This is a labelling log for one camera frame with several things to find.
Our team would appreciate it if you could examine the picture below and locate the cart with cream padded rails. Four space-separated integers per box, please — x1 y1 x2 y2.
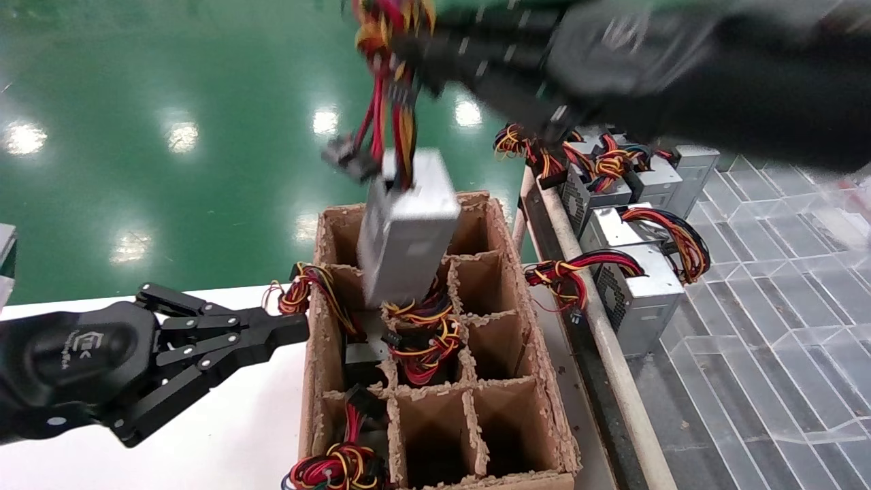
510 163 681 490

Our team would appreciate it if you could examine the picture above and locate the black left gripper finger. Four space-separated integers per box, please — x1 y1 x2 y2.
135 282 312 350

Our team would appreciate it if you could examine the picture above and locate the grey flat panel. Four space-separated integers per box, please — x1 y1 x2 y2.
0 223 18 307

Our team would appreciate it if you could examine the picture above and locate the clear acrylic divided tray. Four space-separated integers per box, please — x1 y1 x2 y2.
653 153 871 490

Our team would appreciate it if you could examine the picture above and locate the frayed cardboard divider box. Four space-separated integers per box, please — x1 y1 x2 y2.
298 191 582 490

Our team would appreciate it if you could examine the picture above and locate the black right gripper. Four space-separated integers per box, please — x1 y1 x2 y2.
401 3 871 172

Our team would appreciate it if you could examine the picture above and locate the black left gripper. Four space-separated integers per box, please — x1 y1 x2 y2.
0 299 273 448

